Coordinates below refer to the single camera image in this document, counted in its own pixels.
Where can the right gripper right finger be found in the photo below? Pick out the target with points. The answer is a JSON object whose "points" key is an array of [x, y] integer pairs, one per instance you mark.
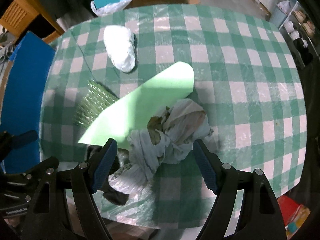
{"points": [[260, 215]]}

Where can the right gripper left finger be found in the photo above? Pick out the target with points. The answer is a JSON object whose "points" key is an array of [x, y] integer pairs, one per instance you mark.
{"points": [[48, 215]]}

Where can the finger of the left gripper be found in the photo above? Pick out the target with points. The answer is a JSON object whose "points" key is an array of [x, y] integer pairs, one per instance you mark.
{"points": [[36, 172], [11, 142]]}

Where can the green sparkly scrub cloth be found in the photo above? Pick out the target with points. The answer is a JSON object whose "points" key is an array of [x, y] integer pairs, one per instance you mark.
{"points": [[92, 105]]}

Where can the patterned white cloth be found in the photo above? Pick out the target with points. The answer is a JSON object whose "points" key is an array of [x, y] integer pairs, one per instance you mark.
{"points": [[167, 139]]}

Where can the white fluffy sock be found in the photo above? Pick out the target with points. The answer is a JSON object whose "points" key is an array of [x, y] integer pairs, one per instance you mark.
{"points": [[120, 46]]}

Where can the red box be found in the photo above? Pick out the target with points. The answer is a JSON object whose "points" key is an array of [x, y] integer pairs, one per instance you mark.
{"points": [[294, 214]]}

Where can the blue cardboard box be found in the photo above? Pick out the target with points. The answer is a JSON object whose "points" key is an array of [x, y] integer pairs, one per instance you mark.
{"points": [[23, 94]]}

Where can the wooden louvered wardrobe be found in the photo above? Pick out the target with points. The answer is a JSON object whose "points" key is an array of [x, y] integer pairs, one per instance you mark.
{"points": [[21, 13]]}

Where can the green checkered tablecloth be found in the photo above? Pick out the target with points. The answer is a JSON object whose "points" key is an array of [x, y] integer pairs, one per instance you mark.
{"points": [[245, 78]]}

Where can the white plastic bag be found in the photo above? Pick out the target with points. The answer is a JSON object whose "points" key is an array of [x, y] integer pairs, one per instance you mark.
{"points": [[109, 8]]}

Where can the shoe rack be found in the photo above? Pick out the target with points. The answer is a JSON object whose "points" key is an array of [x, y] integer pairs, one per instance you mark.
{"points": [[298, 30]]}

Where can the brown cardboard box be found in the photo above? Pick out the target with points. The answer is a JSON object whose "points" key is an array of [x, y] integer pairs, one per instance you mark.
{"points": [[142, 3]]}

